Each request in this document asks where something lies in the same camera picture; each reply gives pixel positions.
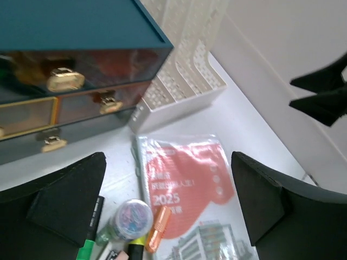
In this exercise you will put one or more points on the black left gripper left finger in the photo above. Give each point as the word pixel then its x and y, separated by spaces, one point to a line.
pixel 48 217

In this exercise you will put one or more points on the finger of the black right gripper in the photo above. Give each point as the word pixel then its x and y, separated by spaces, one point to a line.
pixel 324 79
pixel 325 107

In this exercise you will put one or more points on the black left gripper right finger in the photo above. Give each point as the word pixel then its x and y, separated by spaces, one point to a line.
pixel 287 218

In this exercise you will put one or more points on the clear paper clip jar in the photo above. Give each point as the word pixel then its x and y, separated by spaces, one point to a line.
pixel 131 220

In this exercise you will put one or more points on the clear zip folder red paper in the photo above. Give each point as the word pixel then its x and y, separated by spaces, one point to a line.
pixel 191 175

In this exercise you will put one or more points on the green cap black highlighter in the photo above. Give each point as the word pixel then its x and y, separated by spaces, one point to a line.
pixel 85 252

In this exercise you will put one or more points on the bottom dark drawer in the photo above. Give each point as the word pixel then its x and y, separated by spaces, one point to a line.
pixel 58 137

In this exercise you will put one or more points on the yellow cap black highlighter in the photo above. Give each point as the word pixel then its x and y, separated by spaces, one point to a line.
pixel 135 249

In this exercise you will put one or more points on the middle left amber drawer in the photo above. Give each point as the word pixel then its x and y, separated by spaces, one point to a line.
pixel 20 118

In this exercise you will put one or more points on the middle right amber drawer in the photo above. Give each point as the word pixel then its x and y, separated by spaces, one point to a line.
pixel 97 102

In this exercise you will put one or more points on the white file rack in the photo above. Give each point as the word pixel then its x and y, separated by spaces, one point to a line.
pixel 187 81

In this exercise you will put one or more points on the teal drawer organizer cabinet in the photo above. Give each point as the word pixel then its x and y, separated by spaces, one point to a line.
pixel 77 25

